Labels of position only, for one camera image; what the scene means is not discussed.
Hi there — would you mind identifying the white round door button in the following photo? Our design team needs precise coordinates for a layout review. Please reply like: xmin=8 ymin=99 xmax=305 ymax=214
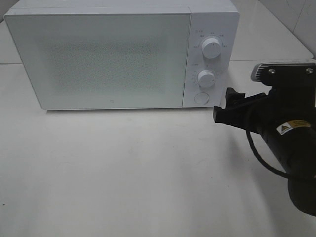
xmin=194 ymin=92 xmax=209 ymax=105

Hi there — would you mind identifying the white round knob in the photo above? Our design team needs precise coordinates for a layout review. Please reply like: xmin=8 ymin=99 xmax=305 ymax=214
xmin=197 ymin=70 xmax=216 ymax=88
xmin=200 ymin=36 xmax=223 ymax=59

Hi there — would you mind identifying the white microwave oven body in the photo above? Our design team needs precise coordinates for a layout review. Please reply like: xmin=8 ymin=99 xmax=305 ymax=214
xmin=3 ymin=0 xmax=239 ymax=108

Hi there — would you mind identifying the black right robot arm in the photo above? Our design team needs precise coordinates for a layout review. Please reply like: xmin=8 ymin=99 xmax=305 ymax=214
xmin=213 ymin=86 xmax=316 ymax=216

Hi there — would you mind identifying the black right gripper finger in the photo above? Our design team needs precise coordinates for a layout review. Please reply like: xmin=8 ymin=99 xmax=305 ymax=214
xmin=213 ymin=106 xmax=249 ymax=130
xmin=225 ymin=87 xmax=246 ymax=109

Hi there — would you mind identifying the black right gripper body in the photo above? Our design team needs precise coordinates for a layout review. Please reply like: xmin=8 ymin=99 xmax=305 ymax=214
xmin=245 ymin=87 xmax=316 ymax=178

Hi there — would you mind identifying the white microwave door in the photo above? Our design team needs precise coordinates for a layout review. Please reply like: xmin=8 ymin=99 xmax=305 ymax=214
xmin=5 ymin=12 xmax=191 ymax=110

